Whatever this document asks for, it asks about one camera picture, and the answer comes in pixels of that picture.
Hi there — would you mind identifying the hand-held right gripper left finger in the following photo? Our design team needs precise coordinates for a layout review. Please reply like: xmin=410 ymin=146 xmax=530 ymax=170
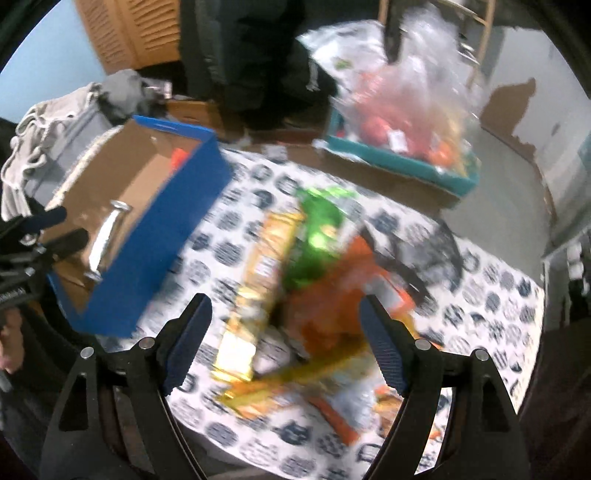
xmin=39 ymin=293 xmax=213 ymax=480

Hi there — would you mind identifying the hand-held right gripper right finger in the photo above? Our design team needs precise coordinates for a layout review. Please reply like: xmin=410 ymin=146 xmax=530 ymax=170
xmin=359 ymin=293 xmax=529 ymax=480

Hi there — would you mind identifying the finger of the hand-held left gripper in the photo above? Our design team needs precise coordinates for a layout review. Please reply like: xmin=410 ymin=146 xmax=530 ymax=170
xmin=18 ymin=205 xmax=68 ymax=232
xmin=27 ymin=228 xmax=90 ymax=272

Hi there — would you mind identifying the orange black snack packet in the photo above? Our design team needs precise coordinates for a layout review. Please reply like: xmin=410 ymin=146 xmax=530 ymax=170
xmin=277 ymin=235 xmax=416 ymax=365

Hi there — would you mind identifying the blue cardboard box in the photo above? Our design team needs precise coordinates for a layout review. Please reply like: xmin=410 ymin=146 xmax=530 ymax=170
xmin=39 ymin=115 xmax=232 ymax=337

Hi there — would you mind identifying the green snack packet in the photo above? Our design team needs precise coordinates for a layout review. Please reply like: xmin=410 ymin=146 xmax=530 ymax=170
xmin=281 ymin=187 xmax=358 ymax=291

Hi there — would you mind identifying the person's left hand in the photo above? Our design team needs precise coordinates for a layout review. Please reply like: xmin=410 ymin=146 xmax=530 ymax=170
xmin=0 ymin=307 xmax=26 ymax=374

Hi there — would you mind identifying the orange white snack packet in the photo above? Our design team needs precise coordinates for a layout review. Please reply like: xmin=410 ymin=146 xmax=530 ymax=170
xmin=309 ymin=383 xmax=407 ymax=446

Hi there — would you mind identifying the light grey garment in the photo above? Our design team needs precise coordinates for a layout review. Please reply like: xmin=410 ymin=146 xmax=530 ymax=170
xmin=0 ymin=83 xmax=112 ymax=222

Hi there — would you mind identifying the grey storage bin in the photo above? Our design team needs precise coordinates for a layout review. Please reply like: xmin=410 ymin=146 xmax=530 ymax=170
xmin=23 ymin=106 xmax=125 ymax=204

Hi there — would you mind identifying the orange yellow striped packet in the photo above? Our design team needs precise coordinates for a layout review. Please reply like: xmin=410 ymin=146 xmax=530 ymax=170
xmin=222 ymin=360 xmax=365 ymax=421

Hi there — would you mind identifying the yellow snack packet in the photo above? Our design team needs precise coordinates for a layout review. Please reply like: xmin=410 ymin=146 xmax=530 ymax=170
xmin=210 ymin=208 xmax=308 ymax=384

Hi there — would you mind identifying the cat printed cloth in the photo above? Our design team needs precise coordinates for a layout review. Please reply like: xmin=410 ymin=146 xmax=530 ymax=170
xmin=69 ymin=143 xmax=548 ymax=478

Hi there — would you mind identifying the dark grey cloth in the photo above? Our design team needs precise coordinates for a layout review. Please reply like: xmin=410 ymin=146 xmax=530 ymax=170
xmin=99 ymin=69 xmax=174 ymax=125

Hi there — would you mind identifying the brown cardboard box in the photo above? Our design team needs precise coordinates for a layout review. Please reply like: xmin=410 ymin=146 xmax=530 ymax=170
xmin=164 ymin=97 xmax=241 ymax=139

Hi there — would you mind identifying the teal box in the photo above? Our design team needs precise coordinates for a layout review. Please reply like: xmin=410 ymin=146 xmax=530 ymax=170
xmin=314 ymin=108 xmax=481 ymax=199

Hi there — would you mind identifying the wooden louvered door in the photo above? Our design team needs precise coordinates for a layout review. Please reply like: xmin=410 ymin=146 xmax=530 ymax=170
xmin=74 ymin=0 xmax=183 ymax=75

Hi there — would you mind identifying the pile of red orange packets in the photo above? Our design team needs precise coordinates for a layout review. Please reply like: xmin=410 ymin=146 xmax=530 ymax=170
xmin=351 ymin=74 xmax=467 ymax=176

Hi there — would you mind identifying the dark hanging jacket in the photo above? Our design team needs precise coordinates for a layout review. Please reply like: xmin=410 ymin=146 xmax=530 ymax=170
xmin=178 ymin=0 xmax=384 ymax=134

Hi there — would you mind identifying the clear plastic bag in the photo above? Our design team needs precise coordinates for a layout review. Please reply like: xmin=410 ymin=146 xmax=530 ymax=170
xmin=298 ymin=9 xmax=485 ymax=178

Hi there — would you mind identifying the white green printed packet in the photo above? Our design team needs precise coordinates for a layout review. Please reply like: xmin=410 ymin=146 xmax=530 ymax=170
xmin=298 ymin=23 xmax=384 ymax=88

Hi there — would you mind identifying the silver metal handle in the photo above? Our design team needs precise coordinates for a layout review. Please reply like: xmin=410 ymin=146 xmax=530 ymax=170
xmin=83 ymin=199 xmax=132 ymax=282

